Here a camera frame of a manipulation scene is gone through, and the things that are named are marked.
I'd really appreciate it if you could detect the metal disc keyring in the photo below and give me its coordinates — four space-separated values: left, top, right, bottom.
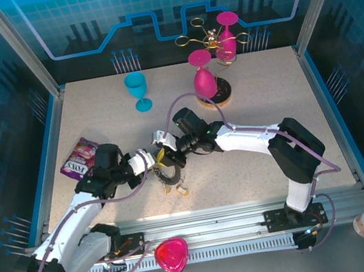
154 161 191 202

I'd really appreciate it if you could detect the yellow key tag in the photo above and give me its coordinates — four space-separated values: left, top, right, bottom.
176 184 190 199

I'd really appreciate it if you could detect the purple candy bag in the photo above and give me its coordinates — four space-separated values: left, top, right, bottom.
55 134 105 184

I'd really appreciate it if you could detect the round black wooden rack base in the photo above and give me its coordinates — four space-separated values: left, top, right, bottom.
193 76 235 114

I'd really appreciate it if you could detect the pink plastic goblet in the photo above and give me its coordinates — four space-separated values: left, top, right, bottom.
213 10 245 62
187 48 219 102

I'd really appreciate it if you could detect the teal plastic goblet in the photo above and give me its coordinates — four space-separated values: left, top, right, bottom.
122 70 154 115

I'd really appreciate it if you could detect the pink heart-shaped container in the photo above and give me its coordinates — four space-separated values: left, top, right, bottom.
152 235 193 272

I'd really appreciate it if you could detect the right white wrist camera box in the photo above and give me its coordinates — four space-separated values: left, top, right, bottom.
150 127 178 155

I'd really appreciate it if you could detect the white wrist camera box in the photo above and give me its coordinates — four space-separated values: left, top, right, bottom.
125 147 158 180
150 127 178 155

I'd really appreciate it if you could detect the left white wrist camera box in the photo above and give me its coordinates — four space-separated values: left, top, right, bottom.
125 147 158 180

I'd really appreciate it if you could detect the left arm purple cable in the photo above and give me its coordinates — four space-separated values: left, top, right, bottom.
11 148 167 272

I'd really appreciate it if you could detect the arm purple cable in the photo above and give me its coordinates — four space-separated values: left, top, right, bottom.
11 148 167 272
156 70 354 272

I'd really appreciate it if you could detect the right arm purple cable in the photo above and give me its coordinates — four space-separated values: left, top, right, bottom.
156 70 354 272

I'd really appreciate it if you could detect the aluminium side rail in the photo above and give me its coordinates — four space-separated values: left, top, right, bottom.
292 39 364 198
9 87 91 247

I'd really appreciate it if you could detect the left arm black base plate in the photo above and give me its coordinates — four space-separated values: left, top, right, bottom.
108 231 148 260

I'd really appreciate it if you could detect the aluminium front rail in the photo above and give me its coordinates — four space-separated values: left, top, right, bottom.
17 182 364 272

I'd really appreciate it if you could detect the gold wire glass rack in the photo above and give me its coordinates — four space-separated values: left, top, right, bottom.
172 8 258 81

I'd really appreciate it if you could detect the white slotted cable duct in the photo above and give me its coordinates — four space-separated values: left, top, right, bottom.
78 231 299 272

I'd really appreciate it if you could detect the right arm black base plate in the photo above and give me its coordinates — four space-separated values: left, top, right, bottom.
263 201 329 234

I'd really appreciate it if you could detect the aluminium corner post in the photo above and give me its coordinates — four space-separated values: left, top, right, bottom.
0 0 68 107
285 0 360 59

